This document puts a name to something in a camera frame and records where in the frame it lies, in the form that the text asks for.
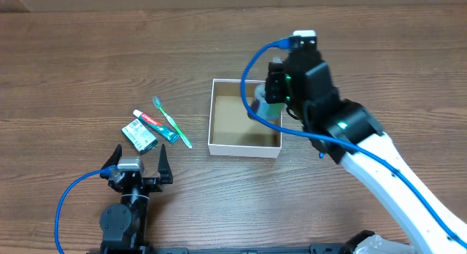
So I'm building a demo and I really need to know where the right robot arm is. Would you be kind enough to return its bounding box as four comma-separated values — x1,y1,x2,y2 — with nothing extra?
266,50,466,253

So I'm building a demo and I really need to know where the right blue cable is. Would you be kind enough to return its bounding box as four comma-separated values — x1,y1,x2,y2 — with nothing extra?
239,38,467,250

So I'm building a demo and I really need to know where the green white soap bar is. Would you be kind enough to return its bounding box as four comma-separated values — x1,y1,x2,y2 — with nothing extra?
121,119,158,154

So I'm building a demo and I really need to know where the white cardboard box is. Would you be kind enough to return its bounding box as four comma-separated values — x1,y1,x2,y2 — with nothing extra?
207,79,282,158

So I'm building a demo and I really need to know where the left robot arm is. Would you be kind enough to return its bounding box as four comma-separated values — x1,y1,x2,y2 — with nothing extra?
99,145,173,253

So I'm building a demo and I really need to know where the Colgate toothpaste tube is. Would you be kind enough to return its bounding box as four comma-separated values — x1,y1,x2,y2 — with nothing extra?
133,109,180,144

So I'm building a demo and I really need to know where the clear soap pump bottle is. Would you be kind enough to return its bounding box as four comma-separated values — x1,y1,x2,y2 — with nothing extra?
250,84,284,121

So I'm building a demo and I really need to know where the left blue cable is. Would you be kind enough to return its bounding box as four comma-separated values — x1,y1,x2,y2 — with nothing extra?
54,166,117,254

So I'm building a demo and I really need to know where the blue cable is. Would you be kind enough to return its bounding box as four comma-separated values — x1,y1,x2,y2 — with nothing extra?
239,38,467,250
54,166,117,254

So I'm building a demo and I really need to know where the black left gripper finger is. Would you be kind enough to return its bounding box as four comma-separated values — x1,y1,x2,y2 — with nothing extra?
102,145,123,169
158,145,173,184

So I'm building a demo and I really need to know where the green toothbrush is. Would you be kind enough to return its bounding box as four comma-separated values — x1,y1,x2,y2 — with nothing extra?
153,96,193,149

